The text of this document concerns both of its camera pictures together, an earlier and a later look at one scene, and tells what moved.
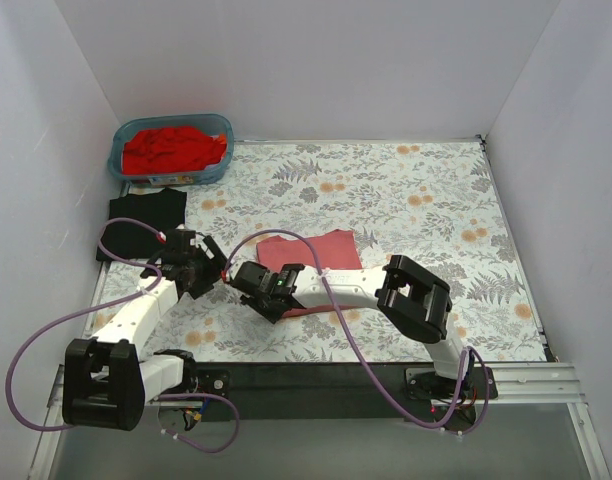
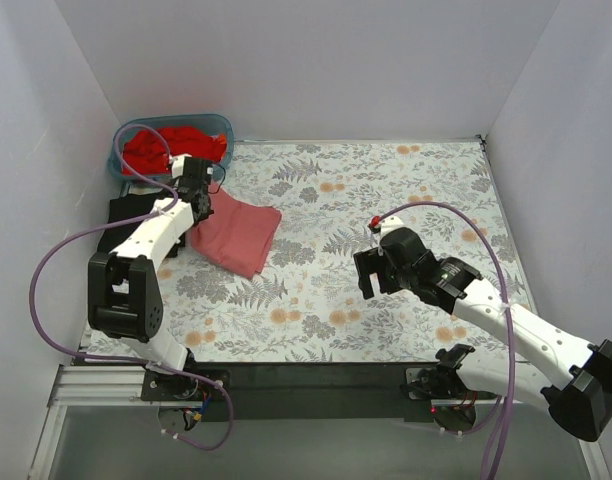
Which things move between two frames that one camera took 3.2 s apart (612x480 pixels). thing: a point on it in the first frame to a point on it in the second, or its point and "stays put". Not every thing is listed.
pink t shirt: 337,251 to 238,236
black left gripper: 206,265 to 201,204
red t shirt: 171,150 stays put
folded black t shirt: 164,209 stays put
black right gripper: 253,284 to 379,271
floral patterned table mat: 348,207 stays put
